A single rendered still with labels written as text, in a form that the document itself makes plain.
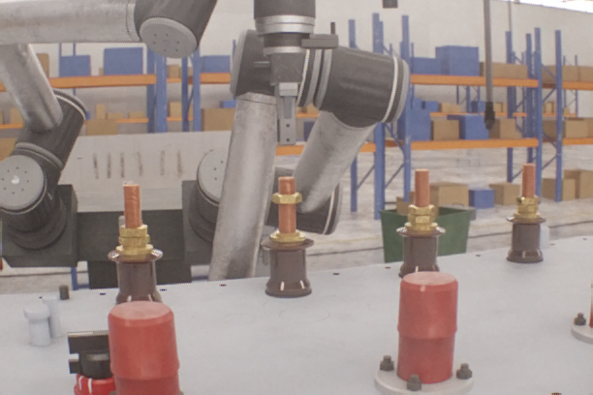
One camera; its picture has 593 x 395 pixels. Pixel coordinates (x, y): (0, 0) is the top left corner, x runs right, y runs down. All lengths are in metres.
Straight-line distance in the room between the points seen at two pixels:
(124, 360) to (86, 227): 2.00
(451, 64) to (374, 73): 9.12
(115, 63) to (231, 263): 7.45
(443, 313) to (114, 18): 0.75
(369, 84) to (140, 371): 0.91
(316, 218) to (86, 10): 1.22
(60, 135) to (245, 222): 1.02
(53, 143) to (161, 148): 3.70
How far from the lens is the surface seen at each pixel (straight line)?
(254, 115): 1.41
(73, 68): 8.77
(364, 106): 1.43
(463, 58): 10.67
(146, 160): 5.90
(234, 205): 1.43
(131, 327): 0.65
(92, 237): 2.66
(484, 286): 1.25
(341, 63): 1.41
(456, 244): 5.62
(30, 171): 2.19
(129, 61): 8.82
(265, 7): 1.13
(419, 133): 10.26
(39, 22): 1.30
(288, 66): 1.10
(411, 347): 0.78
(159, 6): 1.13
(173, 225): 2.63
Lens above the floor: 1.70
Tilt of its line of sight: 6 degrees down
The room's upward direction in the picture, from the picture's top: 1 degrees counter-clockwise
